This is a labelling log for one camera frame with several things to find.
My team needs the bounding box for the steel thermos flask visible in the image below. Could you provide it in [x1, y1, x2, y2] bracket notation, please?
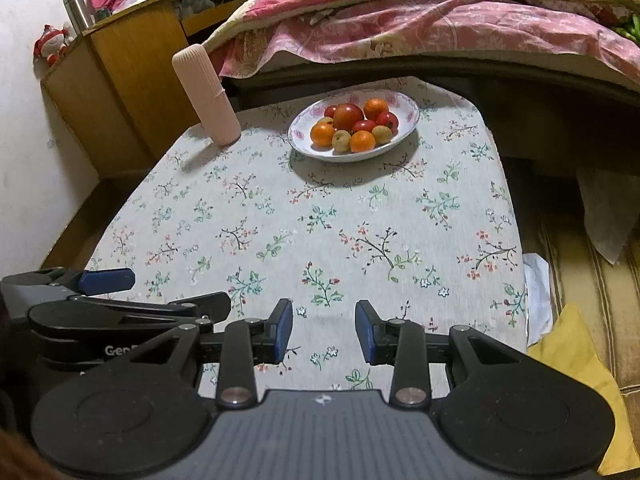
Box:
[63, 0, 95, 33]

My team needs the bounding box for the dark bed frame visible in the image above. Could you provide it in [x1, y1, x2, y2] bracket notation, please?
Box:
[220, 55, 640, 181]

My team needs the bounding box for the white crumpled paper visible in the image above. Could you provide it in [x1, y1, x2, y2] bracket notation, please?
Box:
[522, 254, 553, 346]

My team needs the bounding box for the wooden cabinet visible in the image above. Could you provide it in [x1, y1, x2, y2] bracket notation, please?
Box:
[40, 0, 291, 178]

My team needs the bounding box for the white floral plate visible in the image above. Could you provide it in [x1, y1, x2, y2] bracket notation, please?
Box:
[287, 88, 421, 163]

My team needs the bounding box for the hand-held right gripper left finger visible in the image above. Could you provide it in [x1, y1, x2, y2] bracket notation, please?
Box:
[120, 298, 295, 409]

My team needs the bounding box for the pink ribbed bottle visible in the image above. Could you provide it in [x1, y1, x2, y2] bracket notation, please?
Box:
[171, 45, 242, 147]

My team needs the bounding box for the striped beige mat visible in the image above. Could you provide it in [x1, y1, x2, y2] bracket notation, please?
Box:
[520, 200, 640, 391]

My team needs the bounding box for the large red apple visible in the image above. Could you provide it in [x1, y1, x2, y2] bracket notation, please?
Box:
[332, 102, 365, 132]

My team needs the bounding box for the yellow cloth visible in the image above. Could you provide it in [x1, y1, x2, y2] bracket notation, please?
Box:
[527, 302, 626, 477]

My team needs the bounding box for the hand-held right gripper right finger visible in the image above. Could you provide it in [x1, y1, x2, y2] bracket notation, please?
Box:
[354, 300, 526, 409]

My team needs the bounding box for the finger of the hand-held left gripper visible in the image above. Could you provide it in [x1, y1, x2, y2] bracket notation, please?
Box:
[0, 267, 136, 296]
[70, 291, 232, 326]

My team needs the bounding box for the floral tablecloth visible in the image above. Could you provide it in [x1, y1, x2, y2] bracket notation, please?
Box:
[82, 76, 530, 393]

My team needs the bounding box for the red santa doll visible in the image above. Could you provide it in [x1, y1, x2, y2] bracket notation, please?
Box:
[33, 24, 76, 67]

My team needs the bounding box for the pink floral blanket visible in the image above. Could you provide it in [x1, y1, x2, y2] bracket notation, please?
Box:
[205, 0, 640, 98]

